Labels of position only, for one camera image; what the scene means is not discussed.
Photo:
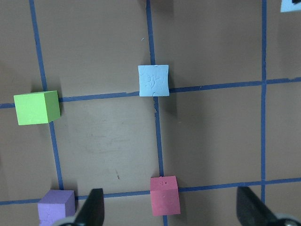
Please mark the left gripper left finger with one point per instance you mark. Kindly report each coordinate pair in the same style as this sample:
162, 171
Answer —
92, 212

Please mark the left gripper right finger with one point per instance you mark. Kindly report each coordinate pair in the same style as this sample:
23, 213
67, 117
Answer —
251, 211

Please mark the light blue block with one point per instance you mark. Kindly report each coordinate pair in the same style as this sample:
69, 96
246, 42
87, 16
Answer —
290, 6
153, 80

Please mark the left purple block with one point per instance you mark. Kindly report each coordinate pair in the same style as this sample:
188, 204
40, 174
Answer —
56, 205

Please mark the near crimson block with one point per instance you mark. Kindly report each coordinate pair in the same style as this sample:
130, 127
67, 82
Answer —
164, 196

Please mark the green block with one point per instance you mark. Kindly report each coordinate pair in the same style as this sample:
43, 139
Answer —
37, 108

